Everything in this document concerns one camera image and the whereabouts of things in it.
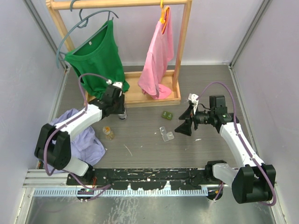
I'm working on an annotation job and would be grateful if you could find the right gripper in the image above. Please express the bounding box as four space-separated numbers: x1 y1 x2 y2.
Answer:
175 104 214 136

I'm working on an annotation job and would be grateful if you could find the white pill bottle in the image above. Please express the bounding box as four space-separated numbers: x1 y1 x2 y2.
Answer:
118 110 127 120

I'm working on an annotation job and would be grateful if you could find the clear pill box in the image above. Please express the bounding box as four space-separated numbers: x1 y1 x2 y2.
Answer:
159 126 174 142

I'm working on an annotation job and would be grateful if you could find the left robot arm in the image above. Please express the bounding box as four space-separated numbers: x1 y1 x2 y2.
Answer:
34 82 125 185

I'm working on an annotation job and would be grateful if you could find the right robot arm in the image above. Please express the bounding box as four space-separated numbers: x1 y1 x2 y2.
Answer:
175 94 276 204

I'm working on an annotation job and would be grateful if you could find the clear bottle with orange pills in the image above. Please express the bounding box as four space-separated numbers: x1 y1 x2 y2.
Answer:
102 126 115 140

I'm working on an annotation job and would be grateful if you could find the green pill box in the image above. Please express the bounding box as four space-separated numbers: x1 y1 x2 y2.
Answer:
161 111 173 120

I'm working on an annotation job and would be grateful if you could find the wooden clothes rack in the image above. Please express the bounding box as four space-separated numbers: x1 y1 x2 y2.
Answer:
46 0 192 107

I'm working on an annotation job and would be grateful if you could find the green t-shirt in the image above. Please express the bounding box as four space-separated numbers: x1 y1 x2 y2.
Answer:
65 20 130 92

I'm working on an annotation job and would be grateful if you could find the lavender cloth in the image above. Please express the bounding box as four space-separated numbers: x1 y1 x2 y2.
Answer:
50 108 107 174

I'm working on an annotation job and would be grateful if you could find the pink t-shirt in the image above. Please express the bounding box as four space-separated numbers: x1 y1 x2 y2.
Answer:
138 9 174 100

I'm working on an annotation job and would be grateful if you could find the orange-yellow plastic hanger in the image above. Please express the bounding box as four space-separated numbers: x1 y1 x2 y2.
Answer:
159 0 170 34

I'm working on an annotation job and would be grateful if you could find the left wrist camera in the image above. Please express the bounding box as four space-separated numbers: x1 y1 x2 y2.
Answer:
106 79 123 93

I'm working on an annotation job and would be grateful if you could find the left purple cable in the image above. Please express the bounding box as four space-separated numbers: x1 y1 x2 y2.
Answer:
43 73 112 201

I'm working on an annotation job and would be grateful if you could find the purple cable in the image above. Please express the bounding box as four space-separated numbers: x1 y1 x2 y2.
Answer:
43 73 112 201
196 81 278 207

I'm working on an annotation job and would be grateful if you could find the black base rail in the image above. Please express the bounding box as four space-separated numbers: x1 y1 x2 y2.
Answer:
66 168 224 200

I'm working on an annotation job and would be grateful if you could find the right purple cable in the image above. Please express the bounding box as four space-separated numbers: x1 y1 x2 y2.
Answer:
196 81 278 207

